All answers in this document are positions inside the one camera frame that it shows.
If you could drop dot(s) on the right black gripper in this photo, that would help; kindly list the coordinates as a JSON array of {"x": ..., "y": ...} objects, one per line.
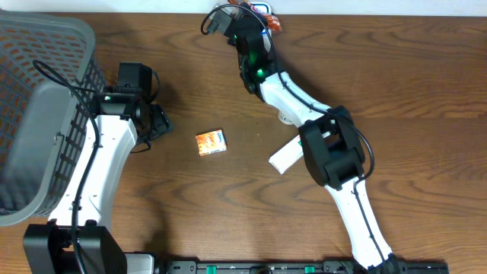
[{"x": 247, "y": 7}]

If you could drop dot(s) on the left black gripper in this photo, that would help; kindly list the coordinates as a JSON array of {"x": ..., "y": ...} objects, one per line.
[{"x": 158, "y": 119}]

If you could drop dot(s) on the orange snack bar wrapper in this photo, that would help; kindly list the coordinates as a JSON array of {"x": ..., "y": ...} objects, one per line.
[{"x": 271, "y": 21}]

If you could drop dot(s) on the orange tissue pack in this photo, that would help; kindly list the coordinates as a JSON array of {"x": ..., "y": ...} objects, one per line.
[{"x": 211, "y": 142}]

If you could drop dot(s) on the green lid jar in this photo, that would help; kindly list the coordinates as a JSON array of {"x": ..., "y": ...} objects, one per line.
[{"x": 284, "y": 119}]

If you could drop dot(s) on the white green carton box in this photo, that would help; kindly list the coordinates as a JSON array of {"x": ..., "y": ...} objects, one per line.
[{"x": 287, "y": 156}]

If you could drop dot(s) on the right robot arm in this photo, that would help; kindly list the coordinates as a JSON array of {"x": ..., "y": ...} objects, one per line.
[{"x": 334, "y": 149}]

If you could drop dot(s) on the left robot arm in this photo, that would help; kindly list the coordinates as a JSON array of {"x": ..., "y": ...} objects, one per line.
[{"x": 77, "y": 238}]

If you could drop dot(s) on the white barcode scanner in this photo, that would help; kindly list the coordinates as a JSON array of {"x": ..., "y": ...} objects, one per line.
[{"x": 262, "y": 7}]

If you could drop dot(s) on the grey plastic basket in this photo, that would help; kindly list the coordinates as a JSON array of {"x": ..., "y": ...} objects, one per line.
[{"x": 42, "y": 123}]

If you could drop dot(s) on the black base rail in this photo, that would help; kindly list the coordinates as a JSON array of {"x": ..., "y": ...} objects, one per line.
[{"x": 325, "y": 267}]

